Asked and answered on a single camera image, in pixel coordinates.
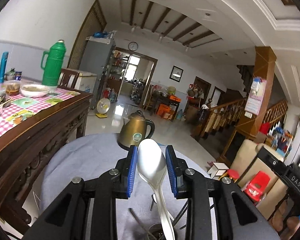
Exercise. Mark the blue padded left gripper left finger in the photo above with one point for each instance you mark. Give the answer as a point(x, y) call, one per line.
point(128, 171)

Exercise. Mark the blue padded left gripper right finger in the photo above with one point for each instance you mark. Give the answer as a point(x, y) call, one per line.
point(175, 173)

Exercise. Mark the silver metal spoon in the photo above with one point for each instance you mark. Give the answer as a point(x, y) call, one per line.
point(152, 169)

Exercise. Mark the dark chopstick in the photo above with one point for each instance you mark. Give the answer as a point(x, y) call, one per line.
point(180, 214)
point(140, 223)

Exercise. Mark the red plastic child chair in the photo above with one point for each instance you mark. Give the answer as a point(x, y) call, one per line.
point(255, 188)

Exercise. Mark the brass electric kettle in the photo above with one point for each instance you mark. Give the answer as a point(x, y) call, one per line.
point(135, 129)

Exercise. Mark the small white wooden stool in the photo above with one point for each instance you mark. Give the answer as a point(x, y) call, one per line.
point(217, 170)

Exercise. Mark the beige armchair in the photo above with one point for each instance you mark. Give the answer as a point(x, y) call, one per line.
point(242, 163)

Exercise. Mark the grey blue-edged table cloth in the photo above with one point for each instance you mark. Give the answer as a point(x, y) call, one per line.
point(83, 196)

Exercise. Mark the red yellow small stool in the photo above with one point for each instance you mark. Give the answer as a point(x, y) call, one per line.
point(232, 174)

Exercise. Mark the grey metal utensil holder cup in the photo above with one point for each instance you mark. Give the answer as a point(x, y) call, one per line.
point(156, 231)

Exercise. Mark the orange boxes under table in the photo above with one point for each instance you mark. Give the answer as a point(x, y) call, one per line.
point(165, 112)

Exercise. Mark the wooden stair railing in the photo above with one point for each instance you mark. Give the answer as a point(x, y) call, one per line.
point(218, 118)

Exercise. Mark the small electric heater fan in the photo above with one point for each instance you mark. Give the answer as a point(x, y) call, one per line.
point(102, 108)

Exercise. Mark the dark wooden dining table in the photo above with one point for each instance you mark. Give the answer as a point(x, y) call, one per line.
point(171, 100)

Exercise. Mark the white chest freezer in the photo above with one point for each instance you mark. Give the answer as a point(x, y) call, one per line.
point(86, 81)

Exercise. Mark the wooden chair behind sideboard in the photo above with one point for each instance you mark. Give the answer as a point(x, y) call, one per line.
point(68, 78)

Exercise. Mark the carved dark wooden sideboard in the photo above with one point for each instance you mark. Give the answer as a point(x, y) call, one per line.
point(28, 147)

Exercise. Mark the green thermos jug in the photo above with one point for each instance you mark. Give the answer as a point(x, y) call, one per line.
point(52, 62)

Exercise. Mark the pink checkered table cover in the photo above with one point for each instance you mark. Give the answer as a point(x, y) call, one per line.
point(15, 108)

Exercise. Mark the grey refrigerator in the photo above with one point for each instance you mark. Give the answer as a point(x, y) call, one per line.
point(97, 59)

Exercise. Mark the white bowl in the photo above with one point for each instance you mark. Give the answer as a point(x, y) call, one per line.
point(34, 90)

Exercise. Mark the teal water bottle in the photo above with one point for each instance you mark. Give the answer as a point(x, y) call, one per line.
point(3, 63)

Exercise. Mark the wall calendar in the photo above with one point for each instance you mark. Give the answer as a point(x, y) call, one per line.
point(256, 94)

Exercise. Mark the framed wall picture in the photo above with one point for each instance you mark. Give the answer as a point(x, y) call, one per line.
point(176, 74)

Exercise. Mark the round wall clock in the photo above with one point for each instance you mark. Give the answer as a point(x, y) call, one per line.
point(133, 46)

